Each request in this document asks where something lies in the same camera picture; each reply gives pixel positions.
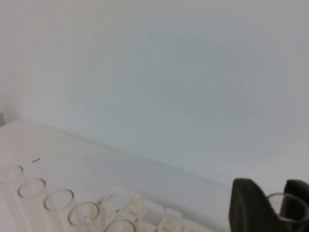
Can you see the clear glass test tube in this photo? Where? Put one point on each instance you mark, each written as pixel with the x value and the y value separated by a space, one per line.
pixel 289 208

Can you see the white test tube rack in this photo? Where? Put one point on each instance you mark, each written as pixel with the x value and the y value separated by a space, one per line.
pixel 146 215

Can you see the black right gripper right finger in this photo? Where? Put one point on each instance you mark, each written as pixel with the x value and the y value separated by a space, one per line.
pixel 299 189

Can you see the clear test tube in rack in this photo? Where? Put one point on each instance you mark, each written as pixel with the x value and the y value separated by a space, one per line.
pixel 11 173
pixel 58 204
pixel 32 194
pixel 121 225
pixel 85 217

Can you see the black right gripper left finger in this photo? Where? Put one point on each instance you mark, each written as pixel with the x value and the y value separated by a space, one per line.
pixel 250 211

